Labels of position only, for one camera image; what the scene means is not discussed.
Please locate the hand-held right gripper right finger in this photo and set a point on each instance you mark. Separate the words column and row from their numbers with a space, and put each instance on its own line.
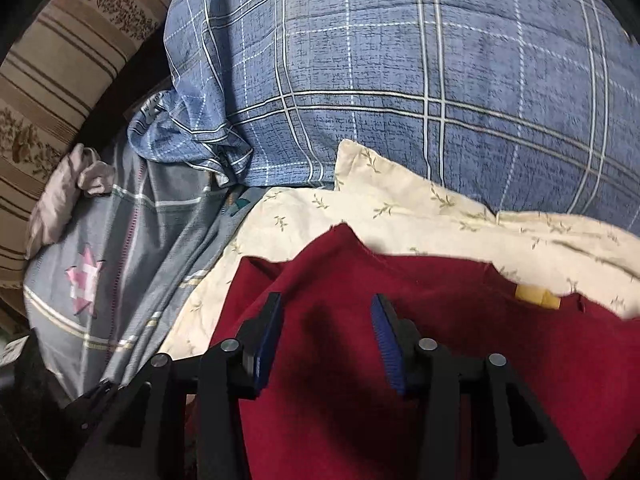
column 387, row 340

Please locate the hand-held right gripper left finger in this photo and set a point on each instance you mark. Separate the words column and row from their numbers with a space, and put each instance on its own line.
column 265, row 350

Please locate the dark red sweater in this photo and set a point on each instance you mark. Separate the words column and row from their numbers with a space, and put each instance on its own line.
column 340, row 280

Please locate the cream floral bed sheet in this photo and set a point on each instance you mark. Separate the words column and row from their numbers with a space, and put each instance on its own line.
column 300, row 220

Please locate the grey plaid pillow pink star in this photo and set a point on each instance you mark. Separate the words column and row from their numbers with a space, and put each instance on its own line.
column 150, row 220

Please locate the blue plaid pillow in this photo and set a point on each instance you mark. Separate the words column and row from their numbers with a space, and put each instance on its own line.
column 400, row 85

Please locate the pale pink cloth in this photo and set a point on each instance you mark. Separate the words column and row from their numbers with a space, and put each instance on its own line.
column 55, row 195

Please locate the brown striped floral fabric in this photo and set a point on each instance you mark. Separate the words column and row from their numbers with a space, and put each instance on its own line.
column 60, row 60

